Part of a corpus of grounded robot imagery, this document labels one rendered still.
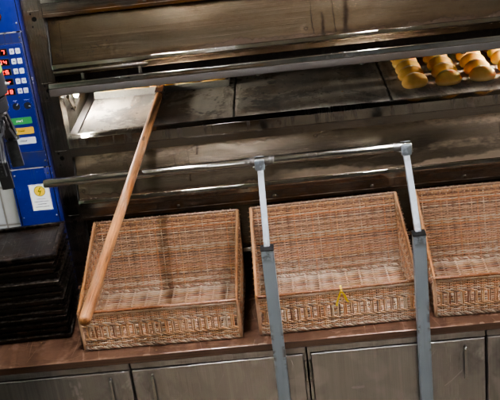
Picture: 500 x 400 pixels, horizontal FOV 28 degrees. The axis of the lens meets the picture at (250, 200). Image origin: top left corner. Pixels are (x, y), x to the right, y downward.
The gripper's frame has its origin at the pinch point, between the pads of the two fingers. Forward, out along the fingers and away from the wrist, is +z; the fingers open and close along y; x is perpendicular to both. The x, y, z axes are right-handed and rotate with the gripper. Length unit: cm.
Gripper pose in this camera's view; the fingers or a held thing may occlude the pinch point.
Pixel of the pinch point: (12, 173)
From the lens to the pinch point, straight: 254.9
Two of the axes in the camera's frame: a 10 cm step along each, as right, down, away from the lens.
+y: 0.4, 4.3, -9.0
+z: 1.7, 8.9, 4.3
